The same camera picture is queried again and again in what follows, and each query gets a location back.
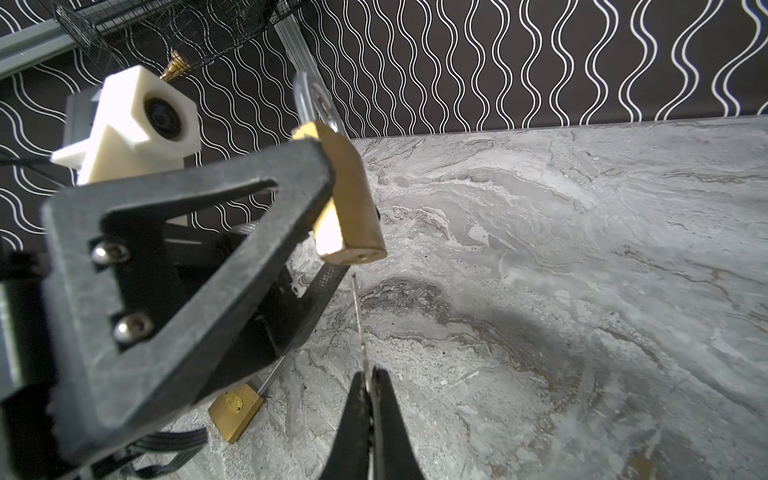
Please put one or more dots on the black wire wall basket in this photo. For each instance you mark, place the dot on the black wire wall basket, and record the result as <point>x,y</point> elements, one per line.
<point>116,35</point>

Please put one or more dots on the brass item in black basket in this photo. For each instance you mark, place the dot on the brass item in black basket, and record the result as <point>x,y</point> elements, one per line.
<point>176,68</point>

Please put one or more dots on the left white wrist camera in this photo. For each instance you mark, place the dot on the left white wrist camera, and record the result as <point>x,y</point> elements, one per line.
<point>142,125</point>

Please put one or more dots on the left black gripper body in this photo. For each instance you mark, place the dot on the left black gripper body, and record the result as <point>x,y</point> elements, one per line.
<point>28,449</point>

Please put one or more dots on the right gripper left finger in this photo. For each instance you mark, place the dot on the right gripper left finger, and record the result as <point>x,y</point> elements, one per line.
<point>349,457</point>

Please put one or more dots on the large brass padlock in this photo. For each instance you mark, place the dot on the large brass padlock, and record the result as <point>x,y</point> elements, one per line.
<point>233,411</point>

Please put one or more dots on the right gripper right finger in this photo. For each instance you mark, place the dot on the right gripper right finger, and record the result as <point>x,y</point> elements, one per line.
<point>392,453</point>

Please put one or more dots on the small brass padlock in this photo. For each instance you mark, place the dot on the small brass padlock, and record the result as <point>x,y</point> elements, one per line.
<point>348,231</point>

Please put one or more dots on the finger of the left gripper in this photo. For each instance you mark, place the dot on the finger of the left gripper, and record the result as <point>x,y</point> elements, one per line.
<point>133,348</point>
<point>285,320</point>

